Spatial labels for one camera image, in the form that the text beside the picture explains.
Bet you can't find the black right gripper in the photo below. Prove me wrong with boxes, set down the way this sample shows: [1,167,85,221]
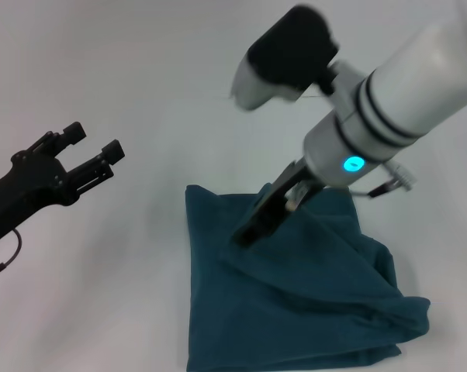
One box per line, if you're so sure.
[233,158,316,249]

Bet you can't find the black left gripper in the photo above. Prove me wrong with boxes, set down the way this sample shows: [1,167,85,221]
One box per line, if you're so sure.
[0,121,126,249]

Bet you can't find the teal blue shirt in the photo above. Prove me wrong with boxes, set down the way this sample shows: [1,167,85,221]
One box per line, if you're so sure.
[185,181,431,372]

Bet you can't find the left gripper cable with plugs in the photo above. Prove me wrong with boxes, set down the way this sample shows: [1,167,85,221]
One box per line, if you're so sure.
[0,228,23,284]

